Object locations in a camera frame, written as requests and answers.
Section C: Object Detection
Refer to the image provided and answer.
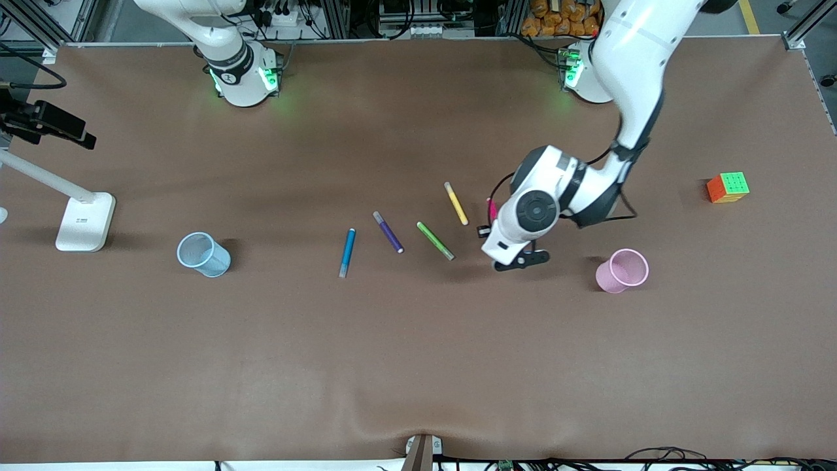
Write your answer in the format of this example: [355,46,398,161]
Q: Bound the blue marker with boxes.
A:
[338,228,357,279]

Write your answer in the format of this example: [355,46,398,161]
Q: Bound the white desk stand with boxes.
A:
[0,149,117,253]

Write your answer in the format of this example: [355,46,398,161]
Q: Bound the yellow marker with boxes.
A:
[443,181,470,226]

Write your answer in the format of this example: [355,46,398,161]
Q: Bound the green marker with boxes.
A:
[417,221,455,261]

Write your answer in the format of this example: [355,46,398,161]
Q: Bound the pink mesh cup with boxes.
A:
[595,248,650,294]

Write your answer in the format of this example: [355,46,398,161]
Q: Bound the purple marker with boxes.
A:
[372,211,405,254]

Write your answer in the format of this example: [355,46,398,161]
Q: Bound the blue mesh cup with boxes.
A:
[177,232,231,278]

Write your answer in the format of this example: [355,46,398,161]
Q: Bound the multicoloured puzzle cube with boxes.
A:
[706,171,751,204]

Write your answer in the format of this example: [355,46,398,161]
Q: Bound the white power strip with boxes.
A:
[258,8,301,28]

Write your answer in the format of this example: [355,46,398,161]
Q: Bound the orange snack bags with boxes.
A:
[521,0,601,38]

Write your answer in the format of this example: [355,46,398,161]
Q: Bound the white connector strip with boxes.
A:
[379,23,462,38]

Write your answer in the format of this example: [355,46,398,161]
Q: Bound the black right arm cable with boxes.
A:
[0,43,68,90]

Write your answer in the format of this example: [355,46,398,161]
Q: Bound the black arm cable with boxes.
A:
[0,43,68,90]
[477,141,639,238]

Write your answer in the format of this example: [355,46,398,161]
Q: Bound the aluminium frame profile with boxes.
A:
[320,0,350,40]
[495,0,527,37]
[0,0,99,50]
[781,0,837,51]

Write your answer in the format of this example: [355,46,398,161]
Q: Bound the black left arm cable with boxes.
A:
[477,141,639,238]

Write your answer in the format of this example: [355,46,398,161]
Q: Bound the camera mount post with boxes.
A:
[401,433,443,471]

